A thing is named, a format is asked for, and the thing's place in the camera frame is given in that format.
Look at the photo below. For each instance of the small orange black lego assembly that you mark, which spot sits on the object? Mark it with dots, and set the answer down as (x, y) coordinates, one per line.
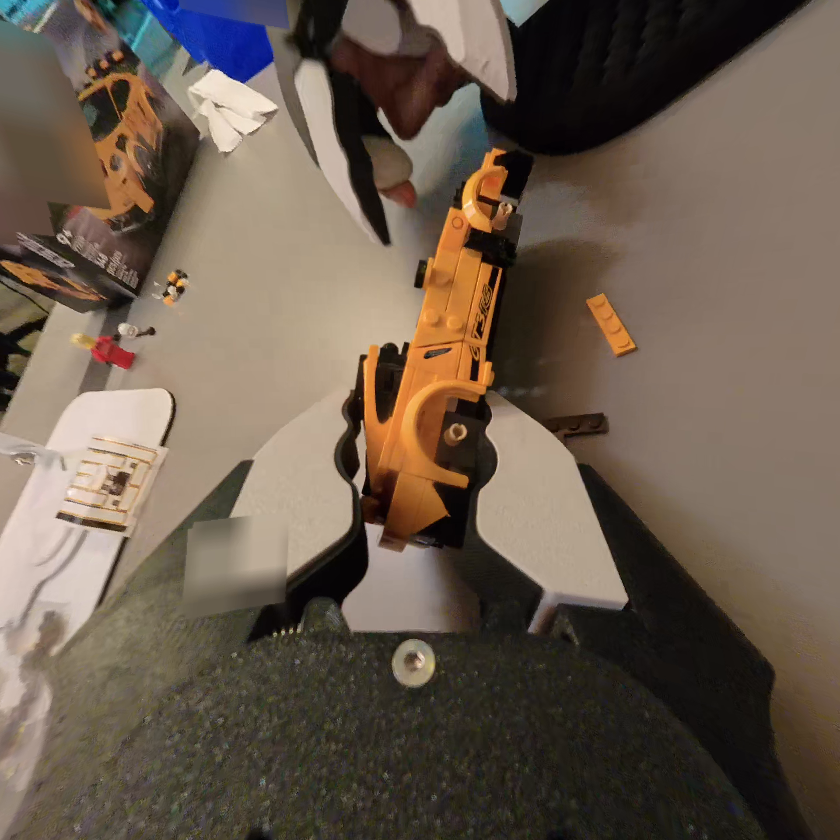
(176, 287)

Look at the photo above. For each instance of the red lego minifigure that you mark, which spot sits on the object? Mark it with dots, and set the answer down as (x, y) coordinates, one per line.
(111, 351)

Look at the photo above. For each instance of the black L-shaped lego plate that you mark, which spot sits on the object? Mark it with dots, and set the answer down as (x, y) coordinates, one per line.
(581, 425)

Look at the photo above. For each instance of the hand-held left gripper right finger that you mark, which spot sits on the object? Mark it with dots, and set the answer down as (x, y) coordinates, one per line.
(551, 525)

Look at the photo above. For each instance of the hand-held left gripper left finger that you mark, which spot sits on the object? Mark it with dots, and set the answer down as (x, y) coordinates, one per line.
(295, 479)

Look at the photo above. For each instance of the person's right forearm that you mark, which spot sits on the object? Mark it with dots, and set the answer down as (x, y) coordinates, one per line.
(623, 65)

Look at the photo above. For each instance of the orange lego car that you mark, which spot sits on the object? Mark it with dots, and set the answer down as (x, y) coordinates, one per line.
(453, 295)

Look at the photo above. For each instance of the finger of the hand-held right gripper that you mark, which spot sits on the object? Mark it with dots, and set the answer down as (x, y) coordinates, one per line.
(315, 111)
(479, 39)

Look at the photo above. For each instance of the person's right hand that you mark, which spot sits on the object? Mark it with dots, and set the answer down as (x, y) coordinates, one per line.
(413, 85)

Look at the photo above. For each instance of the lego set box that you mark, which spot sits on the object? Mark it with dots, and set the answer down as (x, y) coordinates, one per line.
(131, 144)

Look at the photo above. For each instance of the orange lego plate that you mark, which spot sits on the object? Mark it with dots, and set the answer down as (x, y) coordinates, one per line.
(611, 325)

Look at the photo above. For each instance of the white crumpled cloth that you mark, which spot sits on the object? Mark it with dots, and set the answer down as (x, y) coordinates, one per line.
(229, 108)

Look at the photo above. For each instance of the sticker sheet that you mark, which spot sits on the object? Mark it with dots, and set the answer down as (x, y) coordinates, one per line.
(111, 485)

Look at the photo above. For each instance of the blue plastic bin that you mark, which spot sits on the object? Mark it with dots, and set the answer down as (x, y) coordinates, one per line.
(229, 52)

